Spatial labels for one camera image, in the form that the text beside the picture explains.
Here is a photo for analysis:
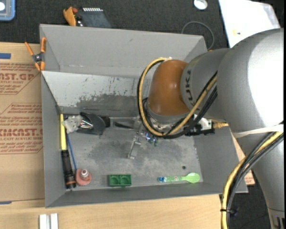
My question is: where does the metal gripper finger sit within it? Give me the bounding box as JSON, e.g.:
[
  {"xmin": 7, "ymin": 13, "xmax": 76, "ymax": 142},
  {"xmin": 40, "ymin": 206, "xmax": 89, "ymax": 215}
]
[{"xmin": 127, "ymin": 137, "xmax": 142, "ymax": 160}]

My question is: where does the grey metal bin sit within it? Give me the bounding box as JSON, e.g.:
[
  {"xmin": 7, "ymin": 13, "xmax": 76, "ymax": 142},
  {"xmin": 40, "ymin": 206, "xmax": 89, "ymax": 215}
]
[{"xmin": 39, "ymin": 24, "xmax": 249, "ymax": 208}]

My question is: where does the green toy brick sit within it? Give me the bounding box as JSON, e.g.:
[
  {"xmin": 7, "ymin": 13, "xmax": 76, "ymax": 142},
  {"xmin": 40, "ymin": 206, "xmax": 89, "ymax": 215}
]
[{"xmin": 107, "ymin": 174, "xmax": 133, "ymax": 188}]

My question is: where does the thin blue rod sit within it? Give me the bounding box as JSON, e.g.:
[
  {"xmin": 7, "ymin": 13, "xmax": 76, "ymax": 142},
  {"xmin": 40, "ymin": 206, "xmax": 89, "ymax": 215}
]
[{"xmin": 66, "ymin": 132, "xmax": 78, "ymax": 172}]

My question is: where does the green spoon with blue end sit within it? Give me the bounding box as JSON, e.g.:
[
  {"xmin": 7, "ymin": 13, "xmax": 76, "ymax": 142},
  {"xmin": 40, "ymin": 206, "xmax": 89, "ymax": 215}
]
[{"xmin": 157, "ymin": 172, "xmax": 201, "ymax": 184}]

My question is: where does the brown cardboard board red print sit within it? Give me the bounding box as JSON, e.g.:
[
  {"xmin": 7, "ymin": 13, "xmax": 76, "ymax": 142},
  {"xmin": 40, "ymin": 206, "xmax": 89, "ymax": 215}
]
[{"xmin": 0, "ymin": 41, "xmax": 46, "ymax": 205}]

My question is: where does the black cylinder on white bracket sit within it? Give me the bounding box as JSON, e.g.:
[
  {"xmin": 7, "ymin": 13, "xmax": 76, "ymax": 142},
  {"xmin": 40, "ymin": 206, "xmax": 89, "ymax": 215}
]
[{"xmin": 184, "ymin": 114, "xmax": 215, "ymax": 137}]

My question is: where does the white plug with coloured wires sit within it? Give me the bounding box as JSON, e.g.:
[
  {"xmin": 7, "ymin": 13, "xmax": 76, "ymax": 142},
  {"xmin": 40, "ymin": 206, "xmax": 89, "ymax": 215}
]
[{"xmin": 61, "ymin": 115, "xmax": 94, "ymax": 134}]

